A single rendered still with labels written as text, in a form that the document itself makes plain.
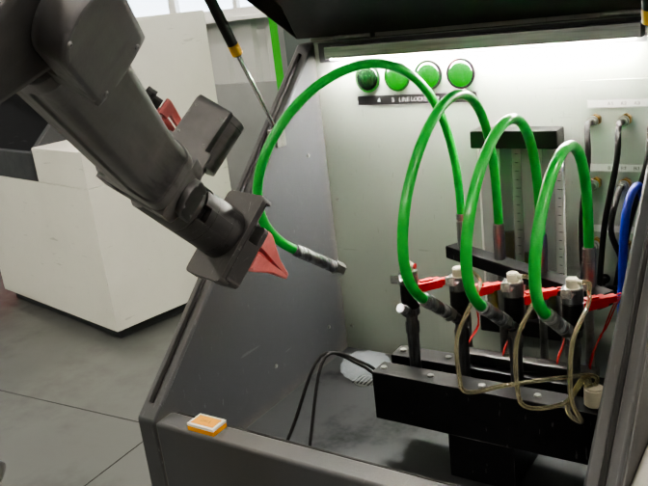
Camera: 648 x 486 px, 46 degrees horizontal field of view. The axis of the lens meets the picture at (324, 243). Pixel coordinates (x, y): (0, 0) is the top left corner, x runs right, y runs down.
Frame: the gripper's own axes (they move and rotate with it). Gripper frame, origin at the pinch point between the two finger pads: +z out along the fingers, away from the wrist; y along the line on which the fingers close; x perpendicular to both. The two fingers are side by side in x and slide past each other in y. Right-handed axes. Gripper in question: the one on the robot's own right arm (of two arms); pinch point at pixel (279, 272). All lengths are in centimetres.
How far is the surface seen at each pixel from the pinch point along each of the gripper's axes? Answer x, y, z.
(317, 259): 15.7, 8.0, 18.0
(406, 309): 6.3, 7.6, 29.4
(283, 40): 262, 156, 142
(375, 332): 38, 9, 60
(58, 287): 334, -9, 139
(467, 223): -11.7, 15.2, 12.0
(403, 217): -4.3, 13.4, 9.6
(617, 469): -30.7, -2.7, 29.3
